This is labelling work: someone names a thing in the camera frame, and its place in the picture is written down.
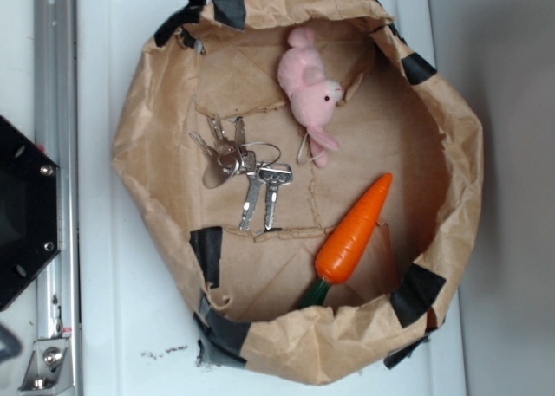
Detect silver key bunch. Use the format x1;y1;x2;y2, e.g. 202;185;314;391
189;116;293;234

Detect brown paper bag bowl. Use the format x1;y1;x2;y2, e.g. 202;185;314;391
113;0;483;385

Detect orange plastic carrot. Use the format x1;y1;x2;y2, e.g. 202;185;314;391
298;172;393;308

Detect pink plush bunny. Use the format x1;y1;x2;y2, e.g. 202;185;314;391
277;27;343;168

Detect white tray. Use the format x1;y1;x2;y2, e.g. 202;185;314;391
77;0;467;395

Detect aluminium extrusion rail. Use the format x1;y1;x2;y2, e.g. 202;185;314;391
34;0;83;395

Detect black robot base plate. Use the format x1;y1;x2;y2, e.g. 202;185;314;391
1;118;60;311

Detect metal corner bracket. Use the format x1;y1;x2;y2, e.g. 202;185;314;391
18;338;73;395

